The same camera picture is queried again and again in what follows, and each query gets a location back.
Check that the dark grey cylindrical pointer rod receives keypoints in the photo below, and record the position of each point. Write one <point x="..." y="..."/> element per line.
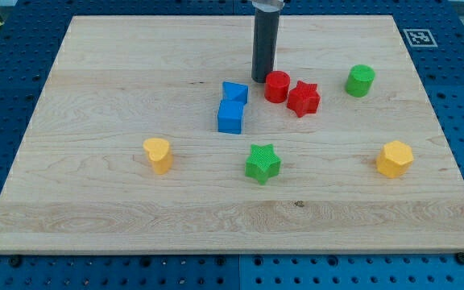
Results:
<point x="266" y="26"/>

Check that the silver tool mount collar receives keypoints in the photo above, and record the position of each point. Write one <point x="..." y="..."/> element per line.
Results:
<point x="268" y="5"/>

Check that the red star block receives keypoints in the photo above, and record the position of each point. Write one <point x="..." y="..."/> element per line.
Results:
<point x="304" y="99"/>

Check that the green star block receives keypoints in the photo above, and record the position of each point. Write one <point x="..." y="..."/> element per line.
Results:
<point x="262" y="163"/>

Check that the red cylinder block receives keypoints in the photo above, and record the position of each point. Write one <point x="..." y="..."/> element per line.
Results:
<point x="276" y="86"/>

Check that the blue triangle block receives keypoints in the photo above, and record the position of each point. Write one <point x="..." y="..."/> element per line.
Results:
<point x="235" y="92"/>

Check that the blue cube block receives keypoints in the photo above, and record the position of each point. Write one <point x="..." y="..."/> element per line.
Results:
<point x="229" y="117"/>

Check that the green cylinder block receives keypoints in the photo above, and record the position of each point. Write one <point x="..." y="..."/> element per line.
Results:
<point x="359" y="80"/>

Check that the light wooden board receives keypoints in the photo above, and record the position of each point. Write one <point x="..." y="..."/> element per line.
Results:
<point x="81" y="182"/>

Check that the white fiducial marker tag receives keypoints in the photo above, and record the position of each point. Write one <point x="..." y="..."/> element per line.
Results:
<point x="420" y="38"/>

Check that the yellow heart block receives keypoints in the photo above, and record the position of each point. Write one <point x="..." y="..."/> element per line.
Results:
<point x="159" y="154"/>

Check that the yellow hexagon block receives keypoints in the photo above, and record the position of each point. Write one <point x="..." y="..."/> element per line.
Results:
<point x="394" y="159"/>

